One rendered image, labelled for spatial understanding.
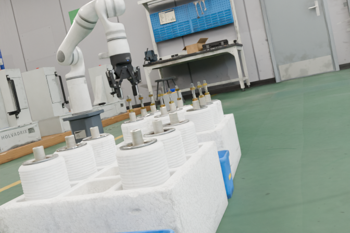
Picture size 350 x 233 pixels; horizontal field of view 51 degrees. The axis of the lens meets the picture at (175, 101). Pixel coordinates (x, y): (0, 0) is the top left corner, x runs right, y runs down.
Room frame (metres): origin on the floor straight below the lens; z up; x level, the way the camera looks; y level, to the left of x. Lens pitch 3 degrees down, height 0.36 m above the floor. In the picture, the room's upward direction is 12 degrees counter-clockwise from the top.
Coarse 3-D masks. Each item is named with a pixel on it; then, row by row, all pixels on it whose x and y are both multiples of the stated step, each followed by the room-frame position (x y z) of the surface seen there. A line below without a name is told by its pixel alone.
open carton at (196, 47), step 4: (200, 40) 6.11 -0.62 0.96; (204, 40) 6.24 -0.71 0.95; (192, 44) 6.15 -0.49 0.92; (196, 44) 6.10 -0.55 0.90; (200, 44) 6.19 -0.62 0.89; (184, 48) 6.28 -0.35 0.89; (188, 48) 6.20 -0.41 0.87; (192, 48) 6.16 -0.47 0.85; (196, 48) 6.11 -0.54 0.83; (200, 48) 6.16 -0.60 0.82; (188, 52) 6.21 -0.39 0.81; (192, 52) 6.16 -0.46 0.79
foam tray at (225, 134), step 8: (224, 120) 1.35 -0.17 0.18; (232, 120) 1.46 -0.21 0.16; (216, 128) 1.19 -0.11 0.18; (224, 128) 1.23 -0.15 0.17; (232, 128) 1.41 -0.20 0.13; (200, 136) 1.16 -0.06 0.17; (208, 136) 1.15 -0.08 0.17; (216, 136) 1.15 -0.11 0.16; (224, 136) 1.20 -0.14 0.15; (232, 136) 1.37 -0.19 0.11; (120, 144) 1.30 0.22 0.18; (216, 144) 1.15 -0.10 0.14; (224, 144) 1.17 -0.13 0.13; (232, 144) 1.33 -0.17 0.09; (232, 152) 1.29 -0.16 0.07; (240, 152) 1.49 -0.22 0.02; (232, 160) 1.26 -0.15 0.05; (232, 168) 1.22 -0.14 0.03; (232, 176) 1.19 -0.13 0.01
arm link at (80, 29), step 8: (72, 24) 1.65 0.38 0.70; (80, 24) 1.62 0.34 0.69; (88, 24) 1.62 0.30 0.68; (72, 32) 1.65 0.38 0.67; (80, 32) 1.64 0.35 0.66; (88, 32) 1.66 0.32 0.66; (64, 40) 1.70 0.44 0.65; (72, 40) 1.66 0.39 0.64; (80, 40) 1.66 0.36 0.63; (64, 48) 1.69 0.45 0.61; (72, 48) 1.68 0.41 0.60; (56, 56) 1.74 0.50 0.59; (64, 56) 1.70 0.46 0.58; (72, 56) 1.71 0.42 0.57; (64, 64) 1.72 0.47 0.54
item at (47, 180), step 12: (60, 156) 0.80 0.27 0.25; (24, 168) 0.75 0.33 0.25; (36, 168) 0.74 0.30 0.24; (48, 168) 0.75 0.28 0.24; (60, 168) 0.77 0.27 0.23; (24, 180) 0.75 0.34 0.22; (36, 180) 0.74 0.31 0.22; (48, 180) 0.74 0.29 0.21; (60, 180) 0.76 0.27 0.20; (24, 192) 0.75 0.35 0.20; (36, 192) 0.74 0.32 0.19; (48, 192) 0.74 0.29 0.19; (60, 192) 0.76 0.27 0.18
